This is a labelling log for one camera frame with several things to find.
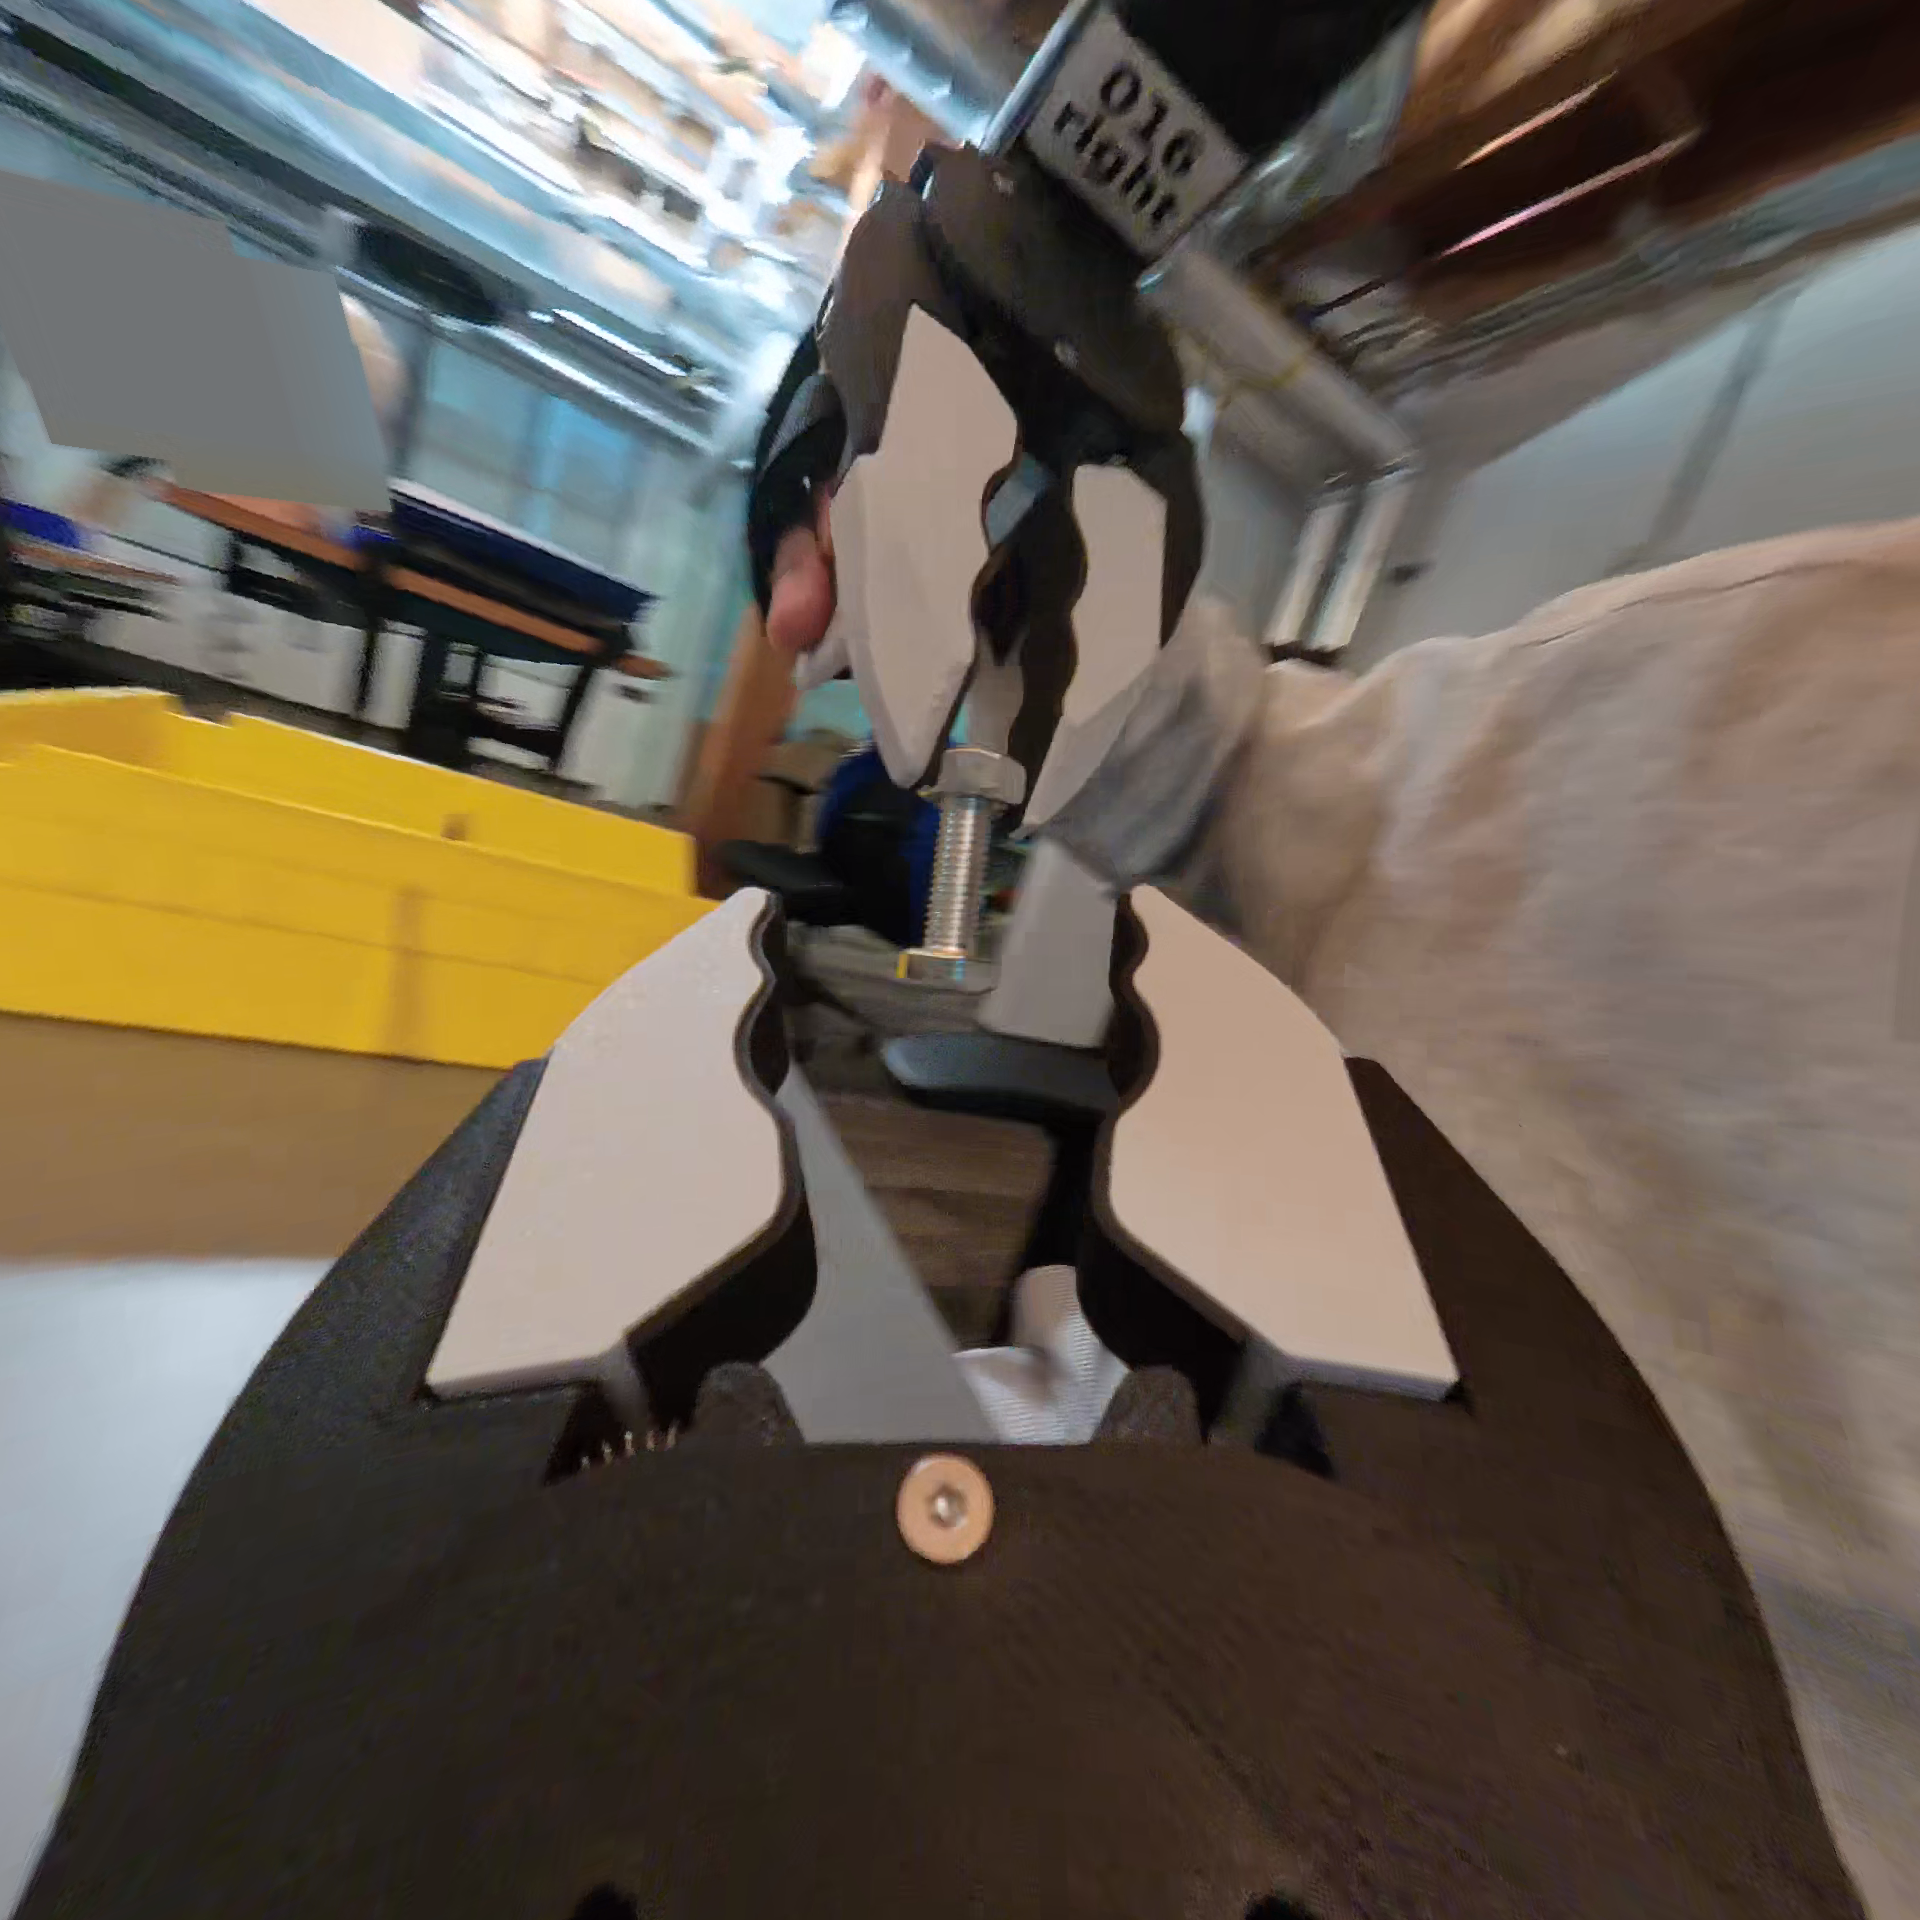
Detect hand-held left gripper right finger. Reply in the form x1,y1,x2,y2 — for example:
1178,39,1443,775
1083,883,1460,1404

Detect black chair armrest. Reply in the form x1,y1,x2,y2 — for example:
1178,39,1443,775
884,1027,1120,1120

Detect grey desk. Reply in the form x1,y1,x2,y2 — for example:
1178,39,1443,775
0,1012,999,1863

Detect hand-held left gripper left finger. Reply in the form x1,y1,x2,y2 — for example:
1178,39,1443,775
422,885,824,1404

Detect person's right forearm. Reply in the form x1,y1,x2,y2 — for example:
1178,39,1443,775
1035,516,1920,1203

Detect wooden top table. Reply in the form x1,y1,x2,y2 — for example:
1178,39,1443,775
150,480,670,767

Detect black office chair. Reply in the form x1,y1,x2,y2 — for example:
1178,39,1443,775
719,831,903,933

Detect white cloth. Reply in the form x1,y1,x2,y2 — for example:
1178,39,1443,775
950,1267,1127,1443

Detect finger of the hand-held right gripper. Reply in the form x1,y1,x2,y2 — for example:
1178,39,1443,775
976,462,1175,830
824,300,1024,783

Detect person's right hand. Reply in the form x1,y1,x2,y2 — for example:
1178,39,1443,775
760,491,848,655

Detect silver hex bolt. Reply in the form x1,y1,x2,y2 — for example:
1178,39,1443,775
919,747,1030,962

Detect blue jacket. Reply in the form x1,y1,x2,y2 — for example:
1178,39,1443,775
816,747,940,940

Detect yellow plastic bin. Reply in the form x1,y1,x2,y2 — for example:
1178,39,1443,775
0,687,723,1069

